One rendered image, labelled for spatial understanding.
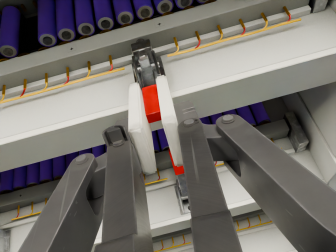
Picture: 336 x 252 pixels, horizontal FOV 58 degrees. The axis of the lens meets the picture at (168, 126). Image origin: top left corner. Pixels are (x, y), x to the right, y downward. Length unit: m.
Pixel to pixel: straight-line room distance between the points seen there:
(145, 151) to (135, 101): 0.04
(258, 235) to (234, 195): 0.20
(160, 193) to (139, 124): 0.28
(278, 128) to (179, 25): 0.22
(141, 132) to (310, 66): 0.18
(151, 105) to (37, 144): 0.13
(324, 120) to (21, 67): 0.33
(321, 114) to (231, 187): 0.14
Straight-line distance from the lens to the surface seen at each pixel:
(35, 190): 0.47
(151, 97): 0.21
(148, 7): 0.32
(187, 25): 0.28
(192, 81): 0.27
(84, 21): 0.32
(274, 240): 0.61
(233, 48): 0.29
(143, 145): 0.16
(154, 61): 0.26
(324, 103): 0.39
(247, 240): 0.60
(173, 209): 0.42
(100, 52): 0.29
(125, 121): 0.18
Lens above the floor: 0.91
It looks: 43 degrees down
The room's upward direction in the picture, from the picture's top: 17 degrees counter-clockwise
